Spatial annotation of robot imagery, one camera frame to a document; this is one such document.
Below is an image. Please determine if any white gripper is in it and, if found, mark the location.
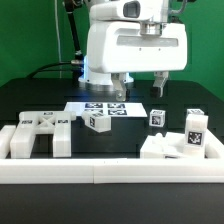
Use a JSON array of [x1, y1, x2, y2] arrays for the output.
[[87, 22, 187, 102]]

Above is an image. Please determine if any white chair seat block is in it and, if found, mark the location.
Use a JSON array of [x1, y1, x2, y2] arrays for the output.
[[139, 131, 208, 160]]

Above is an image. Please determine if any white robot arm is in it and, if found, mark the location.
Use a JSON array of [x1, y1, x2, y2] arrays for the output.
[[79, 0, 187, 101]]

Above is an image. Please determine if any white marker sheet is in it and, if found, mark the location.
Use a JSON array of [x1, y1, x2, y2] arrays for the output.
[[64, 102, 147, 117]]

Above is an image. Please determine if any white tagged cube near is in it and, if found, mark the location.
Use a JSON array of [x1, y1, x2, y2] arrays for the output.
[[149, 109, 166, 127]]

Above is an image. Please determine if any white tagged cube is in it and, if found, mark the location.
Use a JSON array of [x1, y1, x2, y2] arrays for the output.
[[149, 109, 166, 127], [187, 108, 204, 115]]

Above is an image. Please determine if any white tagged cube far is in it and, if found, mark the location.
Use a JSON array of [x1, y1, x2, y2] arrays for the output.
[[187, 108, 204, 115]]

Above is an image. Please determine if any white U-shaped border fence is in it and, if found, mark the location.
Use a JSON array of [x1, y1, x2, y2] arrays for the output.
[[0, 125, 224, 184]]

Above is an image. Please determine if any black cable bundle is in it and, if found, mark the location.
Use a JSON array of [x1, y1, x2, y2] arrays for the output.
[[26, 0, 85, 80]]

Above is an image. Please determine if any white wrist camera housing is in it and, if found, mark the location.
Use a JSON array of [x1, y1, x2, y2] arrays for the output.
[[89, 0, 169, 23]]

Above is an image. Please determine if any white thin cable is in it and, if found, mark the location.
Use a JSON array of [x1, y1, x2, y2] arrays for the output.
[[54, 0, 64, 80]]

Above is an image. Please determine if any white chair back frame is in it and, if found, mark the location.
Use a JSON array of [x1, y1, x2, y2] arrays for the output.
[[10, 111, 76, 159]]

